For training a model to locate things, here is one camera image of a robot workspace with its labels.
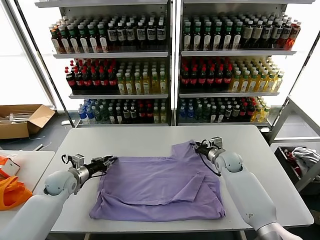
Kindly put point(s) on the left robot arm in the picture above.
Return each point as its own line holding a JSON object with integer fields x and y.
{"x": 37, "y": 207}

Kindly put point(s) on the blue water bottle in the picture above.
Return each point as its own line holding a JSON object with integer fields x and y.
{"x": 191, "y": 113}
{"x": 82, "y": 115}
{"x": 90, "y": 116}
{"x": 183, "y": 113}

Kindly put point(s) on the red tea bottle white label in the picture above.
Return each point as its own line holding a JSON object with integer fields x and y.
{"x": 66, "y": 45}
{"x": 57, "y": 46}

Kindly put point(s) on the cola bottle red cap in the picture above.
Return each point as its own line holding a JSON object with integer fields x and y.
{"x": 244, "y": 111}
{"x": 185, "y": 80}
{"x": 211, "y": 80}
{"x": 95, "y": 82}
{"x": 219, "y": 80}
{"x": 251, "y": 111}
{"x": 202, "y": 80}
{"x": 70, "y": 82}
{"x": 112, "y": 81}
{"x": 149, "y": 113}
{"x": 142, "y": 113}
{"x": 87, "y": 82}
{"x": 104, "y": 82}
{"x": 79, "y": 82}
{"x": 193, "y": 80}
{"x": 228, "y": 80}

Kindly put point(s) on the white grey garment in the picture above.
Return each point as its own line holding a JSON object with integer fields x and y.
{"x": 305, "y": 156}

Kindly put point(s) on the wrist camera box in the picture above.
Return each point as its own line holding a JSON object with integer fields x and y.
{"x": 216, "y": 143}
{"x": 78, "y": 160}

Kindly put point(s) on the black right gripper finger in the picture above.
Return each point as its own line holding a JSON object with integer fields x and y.
{"x": 194, "y": 145}
{"x": 196, "y": 149}

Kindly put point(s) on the white orange carton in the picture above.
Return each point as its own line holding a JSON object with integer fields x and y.
{"x": 11, "y": 167}

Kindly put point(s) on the white side table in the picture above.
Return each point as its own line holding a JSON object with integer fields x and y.
{"x": 35, "y": 162}

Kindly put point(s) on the brown cardboard box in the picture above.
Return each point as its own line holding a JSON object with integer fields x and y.
{"x": 15, "y": 130}

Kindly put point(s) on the black slanted pole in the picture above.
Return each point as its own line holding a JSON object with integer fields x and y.
{"x": 288, "y": 95}
{"x": 49, "y": 72}

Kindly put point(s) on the yellow juice bottle white cap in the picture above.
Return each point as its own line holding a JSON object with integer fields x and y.
{"x": 163, "y": 86}
{"x": 270, "y": 84}
{"x": 262, "y": 85}
{"x": 257, "y": 115}
{"x": 155, "y": 86}
{"x": 244, "y": 85}
{"x": 121, "y": 86}
{"x": 156, "y": 117}
{"x": 278, "y": 83}
{"x": 129, "y": 86}
{"x": 163, "y": 117}
{"x": 265, "y": 115}
{"x": 235, "y": 85}
{"x": 146, "y": 86}
{"x": 253, "y": 85}
{"x": 138, "y": 86}

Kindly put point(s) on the dark bottle grey label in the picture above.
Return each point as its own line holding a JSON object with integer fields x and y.
{"x": 133, "y": 113}
{"x": 126, "y": 113}
{"x": 257, "y": 32}
{"x": 276, "y": 32}
{"x": 236, "y": 112}
{"x": 247, "y": 32}
{"x": 228, "y": 112}
{"x": 267, "y": 32}

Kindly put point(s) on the purple t-shirt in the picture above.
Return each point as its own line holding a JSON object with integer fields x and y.
{"x": 150, "y": 182}

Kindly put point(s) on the dark tea bottle green band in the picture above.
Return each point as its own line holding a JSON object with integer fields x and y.
{"x": 187, "y": 40}
{"x": 227, "y": 41}
{"x": 207, "y": 41}
{"x": 217, "y": 41}
{"x": 197, "y": 41}
{"x": 236, "y": 40}
{"x": 103, "y": 44}
{"x": 84, "y": 45}
{"x": 93, "y": 44}
{"x": 75, "y": 45}

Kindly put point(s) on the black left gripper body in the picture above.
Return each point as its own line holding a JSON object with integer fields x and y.
{"x": 97, "y": 165}

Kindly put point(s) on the green drink bottle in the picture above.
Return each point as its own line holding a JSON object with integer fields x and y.
{"x": 104, "y": 115}
{"x": 198, "y": 113}
{"x": 97, "y": 116}
{"x": 206, "y": 113}

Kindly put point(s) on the black storage bin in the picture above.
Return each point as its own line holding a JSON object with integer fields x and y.
{"x": 291, "y": 172}

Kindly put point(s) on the white shelf foot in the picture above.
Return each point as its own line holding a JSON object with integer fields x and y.
{"x": 265, "y": 129}

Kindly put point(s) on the white packing material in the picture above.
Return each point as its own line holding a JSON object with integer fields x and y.
{"x": 15, "y": 117}

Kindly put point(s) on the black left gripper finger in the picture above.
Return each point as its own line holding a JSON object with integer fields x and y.
{"x": 111, "y": 161}
{"x": 106, "y": 158}

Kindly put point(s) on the orange fabric bag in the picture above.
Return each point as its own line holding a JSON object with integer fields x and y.
{"x": 12, "y": 195}

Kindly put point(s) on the grey metal cart frame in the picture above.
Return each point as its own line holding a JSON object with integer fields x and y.
{"x": 282, "y": 120}

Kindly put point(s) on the grey metal strip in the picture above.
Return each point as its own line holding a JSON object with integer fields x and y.
{"x": 39, "y": 147}

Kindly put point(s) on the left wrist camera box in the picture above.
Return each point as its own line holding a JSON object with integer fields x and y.
{"x": 78, "y": 160}

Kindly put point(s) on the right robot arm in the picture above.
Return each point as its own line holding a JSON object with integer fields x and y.
{"x": 245, "y": 195}

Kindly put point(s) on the grey metal shelf unit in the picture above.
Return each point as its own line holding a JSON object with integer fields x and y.
{"x": 112, "y": 55}
{"x": 237, "y": 53}

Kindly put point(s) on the dark bottle blue label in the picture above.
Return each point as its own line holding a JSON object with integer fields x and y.
{"x": 285, "y": 33}

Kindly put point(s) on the dark bottle black white label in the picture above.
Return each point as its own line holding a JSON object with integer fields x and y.
{"x": 130, "y": 34}
{"x": 112, "y": 35}
{"x": 151, "y": 34}
{"x": 160, "y": 33}
{"x": 121, "y": 35}
{"x": 141, "y": 34}

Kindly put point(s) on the red garment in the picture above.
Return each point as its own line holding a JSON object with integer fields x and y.
{"x": 291, "y": 156}

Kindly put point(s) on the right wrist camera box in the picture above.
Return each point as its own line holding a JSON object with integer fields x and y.
{"x": 216, "y": 143}

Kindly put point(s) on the red drink bottle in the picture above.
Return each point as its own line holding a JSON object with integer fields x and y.
{"x": 294, "y": 32}

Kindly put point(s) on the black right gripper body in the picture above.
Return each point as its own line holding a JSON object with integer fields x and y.
{"x": 202, "y": 150}

